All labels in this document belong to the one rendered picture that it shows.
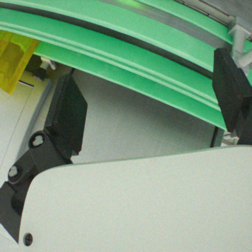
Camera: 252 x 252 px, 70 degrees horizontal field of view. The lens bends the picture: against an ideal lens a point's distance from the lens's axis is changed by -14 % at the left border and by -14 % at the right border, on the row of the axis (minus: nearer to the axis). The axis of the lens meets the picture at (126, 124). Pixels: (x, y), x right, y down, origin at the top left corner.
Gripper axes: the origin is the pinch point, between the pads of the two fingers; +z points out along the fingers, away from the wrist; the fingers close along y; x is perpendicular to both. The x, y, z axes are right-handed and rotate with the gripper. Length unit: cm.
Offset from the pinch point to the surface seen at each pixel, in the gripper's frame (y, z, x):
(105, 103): -13.4, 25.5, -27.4
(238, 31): 12.4, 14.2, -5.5
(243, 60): 10.6, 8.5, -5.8
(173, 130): 2.2, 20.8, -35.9
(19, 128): -31.6, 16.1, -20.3
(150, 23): 0.9, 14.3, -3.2
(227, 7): 12.1, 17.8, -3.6
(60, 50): -17.3, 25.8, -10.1
